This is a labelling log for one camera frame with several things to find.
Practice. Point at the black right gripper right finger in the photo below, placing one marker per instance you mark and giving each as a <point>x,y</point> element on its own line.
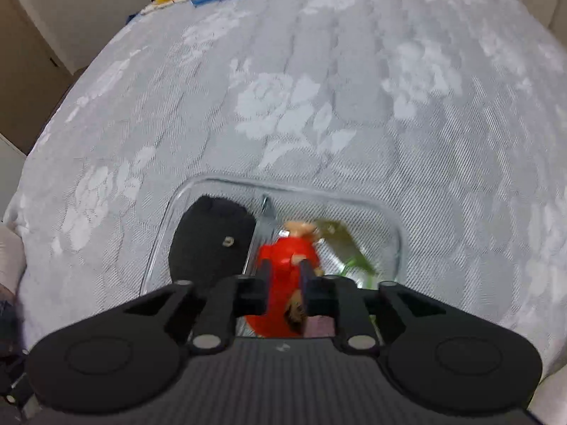
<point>339,298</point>

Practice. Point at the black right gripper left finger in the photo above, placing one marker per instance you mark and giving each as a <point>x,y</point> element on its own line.
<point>232,298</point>

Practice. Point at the red dressed doll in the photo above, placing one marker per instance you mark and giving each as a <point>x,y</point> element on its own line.
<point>285,316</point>

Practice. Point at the clear glass container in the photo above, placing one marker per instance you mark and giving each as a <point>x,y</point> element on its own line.
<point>375,228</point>

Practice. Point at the pink ribbed cylinder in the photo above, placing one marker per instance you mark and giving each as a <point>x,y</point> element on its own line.
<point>319,327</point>

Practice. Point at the green toy piece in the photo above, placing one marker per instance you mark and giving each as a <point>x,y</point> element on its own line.
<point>349,258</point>

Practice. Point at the black plush toy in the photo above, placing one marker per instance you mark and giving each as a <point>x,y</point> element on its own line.
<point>211,242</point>

